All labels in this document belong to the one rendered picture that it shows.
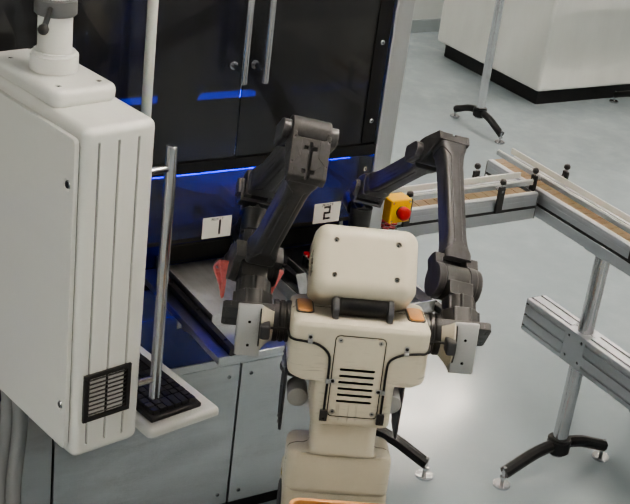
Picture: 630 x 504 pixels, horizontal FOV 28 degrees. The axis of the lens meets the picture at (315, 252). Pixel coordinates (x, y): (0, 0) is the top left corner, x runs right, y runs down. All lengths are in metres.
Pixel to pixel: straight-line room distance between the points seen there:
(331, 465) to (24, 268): 0.76
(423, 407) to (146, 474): 1.33
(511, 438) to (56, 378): 2.22
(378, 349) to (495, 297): 3.03
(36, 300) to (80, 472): 0.95
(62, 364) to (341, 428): 0.59
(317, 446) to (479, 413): 2.05
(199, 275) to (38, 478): 0.70
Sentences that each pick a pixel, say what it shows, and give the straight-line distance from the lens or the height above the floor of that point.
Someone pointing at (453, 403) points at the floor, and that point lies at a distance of 4.65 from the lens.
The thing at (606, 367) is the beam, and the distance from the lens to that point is 4.04.
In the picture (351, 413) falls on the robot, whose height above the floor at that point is 1.05.
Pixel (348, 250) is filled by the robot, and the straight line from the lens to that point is 2.47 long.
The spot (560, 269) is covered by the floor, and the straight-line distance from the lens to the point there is 5.87.
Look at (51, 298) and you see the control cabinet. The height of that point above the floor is 1.16.
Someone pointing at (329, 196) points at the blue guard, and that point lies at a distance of 3.45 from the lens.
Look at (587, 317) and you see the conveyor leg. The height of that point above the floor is 0.61.
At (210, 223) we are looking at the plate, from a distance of 3.29.
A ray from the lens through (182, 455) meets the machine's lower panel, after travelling 3.65.
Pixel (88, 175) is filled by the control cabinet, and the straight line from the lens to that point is 2.44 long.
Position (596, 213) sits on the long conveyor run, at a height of 0.95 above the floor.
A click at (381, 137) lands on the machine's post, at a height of 1.23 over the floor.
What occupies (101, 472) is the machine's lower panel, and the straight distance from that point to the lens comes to 3.56.
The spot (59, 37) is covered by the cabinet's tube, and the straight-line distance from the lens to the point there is 2.57.
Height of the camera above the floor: 2.40
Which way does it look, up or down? 25 degrees down
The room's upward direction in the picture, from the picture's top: 7 degrees clockwise
